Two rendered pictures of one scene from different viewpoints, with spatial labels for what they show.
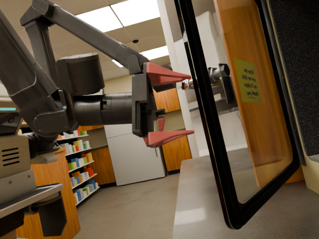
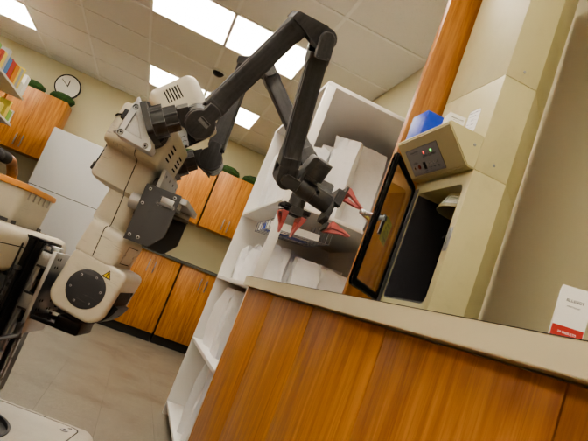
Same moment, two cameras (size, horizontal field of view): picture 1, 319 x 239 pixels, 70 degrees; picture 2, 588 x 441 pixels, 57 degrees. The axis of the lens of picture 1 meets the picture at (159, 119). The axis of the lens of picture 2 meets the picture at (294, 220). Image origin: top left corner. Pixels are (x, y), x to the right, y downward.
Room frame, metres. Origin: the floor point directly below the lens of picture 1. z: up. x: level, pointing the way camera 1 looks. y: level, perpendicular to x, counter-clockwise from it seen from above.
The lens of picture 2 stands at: (-1.01, 0.62, 0.86)
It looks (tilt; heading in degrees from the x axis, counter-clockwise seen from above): 9 degrees up; 340
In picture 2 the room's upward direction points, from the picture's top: 21 degrees clockwise
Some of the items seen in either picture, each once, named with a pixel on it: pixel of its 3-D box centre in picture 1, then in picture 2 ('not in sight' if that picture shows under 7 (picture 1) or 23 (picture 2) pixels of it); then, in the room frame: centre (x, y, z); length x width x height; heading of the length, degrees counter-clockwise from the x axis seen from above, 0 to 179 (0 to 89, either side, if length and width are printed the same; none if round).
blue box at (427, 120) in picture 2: not in sight; (429, 132); (0.44, -0.22, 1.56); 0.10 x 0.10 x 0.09; 84
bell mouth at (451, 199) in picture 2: not in sight; (467, 209); (0.33, -0.37, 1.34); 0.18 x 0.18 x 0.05
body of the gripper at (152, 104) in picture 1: (146, 106); (297, 202); (0.69, 0.03, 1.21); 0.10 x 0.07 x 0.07; 88
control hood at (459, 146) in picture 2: not in sight; (432, 154); (0.36, -0.21, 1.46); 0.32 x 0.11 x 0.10; 174
